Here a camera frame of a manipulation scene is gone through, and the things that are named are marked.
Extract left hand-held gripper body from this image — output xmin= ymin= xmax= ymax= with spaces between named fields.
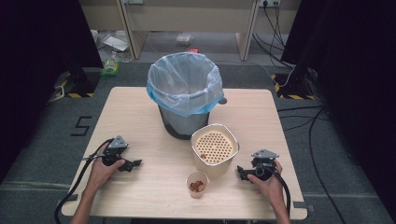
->
xmin=102 ymin=134 xmax=129 ymax=167

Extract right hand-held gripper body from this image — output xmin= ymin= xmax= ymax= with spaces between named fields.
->
xmin=248 ymin=148 xmax=280 ymax=182

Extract person's right hand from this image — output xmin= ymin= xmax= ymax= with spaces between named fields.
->
xmin=247 ymin=160 xmax=285 ymax=203

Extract person's left hand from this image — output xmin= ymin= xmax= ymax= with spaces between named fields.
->
xmin=88 ymin=151 xmax=126 ymax=193

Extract beige perforated strainer insert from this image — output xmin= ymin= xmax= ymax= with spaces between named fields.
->
xmin=193 ymin=130 xmax=235 ymax=165

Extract beige square container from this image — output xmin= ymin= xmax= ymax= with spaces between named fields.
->
xmin=190 ymin=122 xmax=241 ymax=179

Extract brown food scraps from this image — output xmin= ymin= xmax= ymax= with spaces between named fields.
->
xmin=189 ymin=180 xmax=206 ymax=193

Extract clear plastic cup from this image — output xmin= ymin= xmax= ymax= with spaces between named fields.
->
xmin=186 ymin=170 xmax=210 ymax=200

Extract grey trash bin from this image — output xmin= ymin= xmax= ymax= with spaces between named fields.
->
xmin=158 ymin=104 xmax=210 ymax=141

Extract black stand base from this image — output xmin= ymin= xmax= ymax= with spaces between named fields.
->
xmin=53 ymin=66 xmax=101 ymax=99
xmin=270 ymin=68 xmax=316 ymax=101

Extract translucent blue bin bag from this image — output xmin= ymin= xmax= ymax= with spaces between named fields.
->
xmin=146 ymin=51 xmax=225 ymax=119

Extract black curtain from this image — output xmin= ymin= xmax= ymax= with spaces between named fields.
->
xmin=0 ymin=0 xmax=105 ymax=185
xmin=280 ymin=0 xmax=396 ymax=218

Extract white paper sheet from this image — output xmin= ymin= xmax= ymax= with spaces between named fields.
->
xmin=102 ymin=34 xmax=131 ymax=53

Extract clear plastic box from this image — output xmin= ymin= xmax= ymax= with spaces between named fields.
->
xmin=175 ymin=33 xmax=194 ymax=48

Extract beige wooden desk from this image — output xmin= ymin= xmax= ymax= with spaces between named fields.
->
xmin=78 ymin=0 xmax=304 ymax=63

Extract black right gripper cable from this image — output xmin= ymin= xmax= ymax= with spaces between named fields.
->
xmin=257 ymin=163 xmax=292 ymax=217

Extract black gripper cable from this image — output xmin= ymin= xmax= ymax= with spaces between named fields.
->
xmin=257 ymin=163 xmax=292 ymax=217
xmin=53 ymin=138 xmax=115 ymax=224

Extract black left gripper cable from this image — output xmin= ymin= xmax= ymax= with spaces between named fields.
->
xmin=53 ymin=138 xmax=115 ymax=224

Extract black floor cable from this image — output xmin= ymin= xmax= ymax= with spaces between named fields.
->
xmin=276 ymin=105 xmax=347 ymax=224

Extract white floor cable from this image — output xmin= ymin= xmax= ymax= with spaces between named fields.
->
xmin=217 ymin=59 xmax=296 ymax=89

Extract bundle of black cables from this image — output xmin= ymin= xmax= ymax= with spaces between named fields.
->
xmin=251 ymin=1 xmax=297 ymax=70

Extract white wall socket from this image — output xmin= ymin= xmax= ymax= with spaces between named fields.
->
xmin=258 ymin=0 xmax=281 ymax=8

